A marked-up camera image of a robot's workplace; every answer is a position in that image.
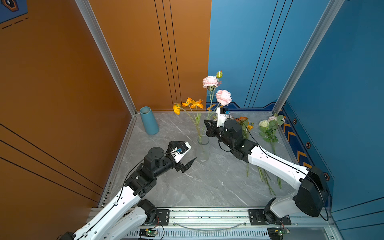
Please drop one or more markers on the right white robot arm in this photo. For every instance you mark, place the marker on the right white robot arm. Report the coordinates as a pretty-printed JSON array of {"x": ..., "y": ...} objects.
[{"x": 311, "y": 188}]

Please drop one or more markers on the pink peony flower stem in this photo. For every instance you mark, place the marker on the pink peony flower stem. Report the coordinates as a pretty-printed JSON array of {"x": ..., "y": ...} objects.
[{"x": 217, "y": 98}]

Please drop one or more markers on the pink rose flower stem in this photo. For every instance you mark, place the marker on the pink rose flower stem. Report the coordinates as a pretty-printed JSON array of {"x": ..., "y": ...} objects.
[{"x": 276, "y": 120}]

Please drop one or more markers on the left aluminium corner post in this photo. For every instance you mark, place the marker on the left aluminium corner post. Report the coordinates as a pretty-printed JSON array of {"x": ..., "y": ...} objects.
[{"x": 101, "y": 42}]

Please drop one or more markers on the left green circuit board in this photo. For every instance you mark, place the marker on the left green circuit board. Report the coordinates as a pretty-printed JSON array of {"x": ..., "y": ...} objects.
[{"x": 148, "y": 234}]

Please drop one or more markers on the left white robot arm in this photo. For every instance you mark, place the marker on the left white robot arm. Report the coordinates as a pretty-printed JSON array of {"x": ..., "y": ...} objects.
[{"x": 128, "y": 209}]

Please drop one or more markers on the blue cylindrical vase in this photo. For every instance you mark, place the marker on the blue cylindrical vase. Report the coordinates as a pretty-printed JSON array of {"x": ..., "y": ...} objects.
[{"x": 149, "y": 121}]

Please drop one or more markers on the orange poppy flower stem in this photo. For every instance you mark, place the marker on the orange poppy flower stem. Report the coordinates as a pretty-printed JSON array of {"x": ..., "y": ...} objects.
[{"x": 192, "y": 108}]

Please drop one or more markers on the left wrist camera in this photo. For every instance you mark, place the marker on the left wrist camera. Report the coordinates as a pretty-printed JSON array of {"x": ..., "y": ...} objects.
[{"x": 180, "y": 151}]

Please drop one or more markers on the right circuit board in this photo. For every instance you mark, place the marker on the right circuit board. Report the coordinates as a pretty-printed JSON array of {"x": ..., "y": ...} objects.
[{"x": 275, "y": 234}]

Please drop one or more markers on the aluminium corner post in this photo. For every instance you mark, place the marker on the aluminium corner post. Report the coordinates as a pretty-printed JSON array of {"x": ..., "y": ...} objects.
[
  {"x": 317, "y": 36},
  {"x": 101, "y": 42}
]

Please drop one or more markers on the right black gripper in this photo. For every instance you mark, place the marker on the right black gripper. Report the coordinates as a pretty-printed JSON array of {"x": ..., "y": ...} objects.
[{"x": 214, "y": 129}]

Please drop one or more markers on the clear glass vase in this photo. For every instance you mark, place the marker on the clear glass vase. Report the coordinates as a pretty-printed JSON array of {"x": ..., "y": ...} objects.
[{"x": 203, "y": 150}]

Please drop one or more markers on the orange rose flower stem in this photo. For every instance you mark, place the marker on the orange rose flower stem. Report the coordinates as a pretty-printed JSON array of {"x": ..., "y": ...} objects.
[{"x": 266, "y": 179}]

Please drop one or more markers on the red orange flower stem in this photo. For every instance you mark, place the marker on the red orange flower stem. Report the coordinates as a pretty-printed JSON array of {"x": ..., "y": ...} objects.
[{"x": 246, "y": 126}]

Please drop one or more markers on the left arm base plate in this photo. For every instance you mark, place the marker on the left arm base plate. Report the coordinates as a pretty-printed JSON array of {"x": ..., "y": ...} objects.
[{"x": 160, "y": 216}]

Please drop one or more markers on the aluminium front rail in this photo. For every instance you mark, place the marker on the aluminium front rail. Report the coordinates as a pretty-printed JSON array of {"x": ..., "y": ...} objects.
[{"x": 231, "y": 223}]

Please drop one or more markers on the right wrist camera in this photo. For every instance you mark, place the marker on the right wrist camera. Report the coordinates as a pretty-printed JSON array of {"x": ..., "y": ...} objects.
[{"x": 223, "y": 114}]

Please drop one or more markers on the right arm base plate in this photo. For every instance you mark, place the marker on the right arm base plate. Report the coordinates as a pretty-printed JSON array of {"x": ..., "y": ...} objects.
[{"x": 258, "y": 217}]

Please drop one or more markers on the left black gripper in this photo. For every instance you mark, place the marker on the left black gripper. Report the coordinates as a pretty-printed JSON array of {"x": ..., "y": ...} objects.
[{"x": 179, "y": 162}]

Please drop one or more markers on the right aluminium corner post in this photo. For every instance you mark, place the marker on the right aluminium corner post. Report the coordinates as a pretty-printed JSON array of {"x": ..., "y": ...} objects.
[{"x": 317, "y": 36}]

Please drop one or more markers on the white rose flower stem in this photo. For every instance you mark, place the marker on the white rose flower stem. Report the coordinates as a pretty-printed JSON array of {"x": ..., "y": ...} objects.
[{"x": 269, "y": 134}]

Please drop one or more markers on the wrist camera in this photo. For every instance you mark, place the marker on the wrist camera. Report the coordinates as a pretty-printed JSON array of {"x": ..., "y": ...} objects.
[
  {"x": 223, "y": 114},
  {"x": 180, "y": 151}
]

